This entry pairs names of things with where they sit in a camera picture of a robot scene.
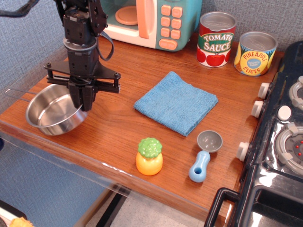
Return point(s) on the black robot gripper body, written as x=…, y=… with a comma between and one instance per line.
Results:
x=83, y=68

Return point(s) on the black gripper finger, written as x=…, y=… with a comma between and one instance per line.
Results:
x=75, y=93
x=88, y=97

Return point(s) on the silver metal pan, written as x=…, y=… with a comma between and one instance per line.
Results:
x=50, y=112

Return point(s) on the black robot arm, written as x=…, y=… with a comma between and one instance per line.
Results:
x=83, y=21

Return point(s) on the toy pineapple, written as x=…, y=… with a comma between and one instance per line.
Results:
x=149, y=158

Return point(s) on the blue folded cloth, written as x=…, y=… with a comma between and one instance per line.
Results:
x=176, y=104

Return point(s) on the toy microwave oven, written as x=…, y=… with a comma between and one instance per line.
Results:
x=159, y=24

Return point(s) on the blue grey toy scoop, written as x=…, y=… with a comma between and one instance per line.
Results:
x=209, y=142

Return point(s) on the tomato sauce can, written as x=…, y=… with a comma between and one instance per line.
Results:
x=216, y=35

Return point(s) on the white stove knob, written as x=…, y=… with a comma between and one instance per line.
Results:
x=256, y=109
x=242, y=150
x=264, y=87

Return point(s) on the pineapple slices can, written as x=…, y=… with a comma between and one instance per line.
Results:
x=255, y=53

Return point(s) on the black toy stove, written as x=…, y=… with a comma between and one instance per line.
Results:
x=271, y=182

